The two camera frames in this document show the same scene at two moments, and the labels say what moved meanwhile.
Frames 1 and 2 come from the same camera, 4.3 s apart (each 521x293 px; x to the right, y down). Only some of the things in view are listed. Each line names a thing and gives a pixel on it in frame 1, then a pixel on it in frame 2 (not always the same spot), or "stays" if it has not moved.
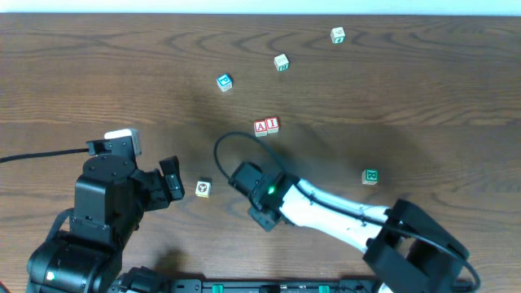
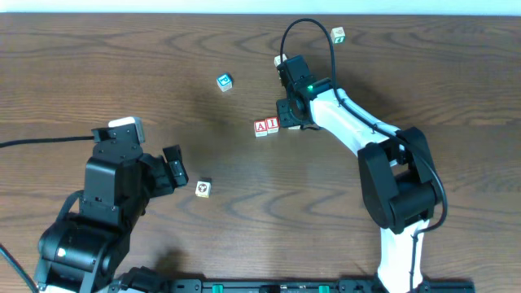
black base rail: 270,286 stays
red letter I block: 273,124 stays
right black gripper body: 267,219 -> 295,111
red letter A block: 260,128 stays
